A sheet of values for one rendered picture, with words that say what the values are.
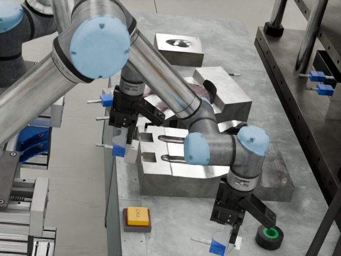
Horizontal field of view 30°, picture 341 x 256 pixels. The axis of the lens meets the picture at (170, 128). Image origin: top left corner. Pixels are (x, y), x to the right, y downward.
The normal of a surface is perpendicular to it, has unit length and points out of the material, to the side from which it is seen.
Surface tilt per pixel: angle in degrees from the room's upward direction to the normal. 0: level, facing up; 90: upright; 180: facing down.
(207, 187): 90
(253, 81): 0
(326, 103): 90
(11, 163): 0
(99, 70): 84
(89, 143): 0
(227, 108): 90
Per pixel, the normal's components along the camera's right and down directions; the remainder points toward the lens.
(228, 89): 0.15, -0.81
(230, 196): -0.22, 0.52
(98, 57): 0.23, 0.50
